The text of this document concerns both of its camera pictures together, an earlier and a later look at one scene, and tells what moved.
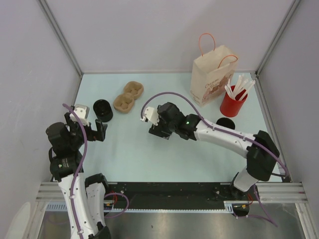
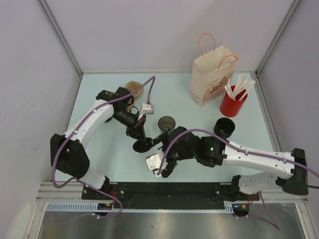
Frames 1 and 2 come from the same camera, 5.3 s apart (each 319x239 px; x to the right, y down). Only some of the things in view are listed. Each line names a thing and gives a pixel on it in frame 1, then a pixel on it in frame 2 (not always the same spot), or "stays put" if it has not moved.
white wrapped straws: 241,87 stays put
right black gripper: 157,130 to 168,170
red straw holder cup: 230,107 stays put
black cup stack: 226,122 stays put
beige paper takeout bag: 212,73 stays put
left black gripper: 100,128 to 136,129
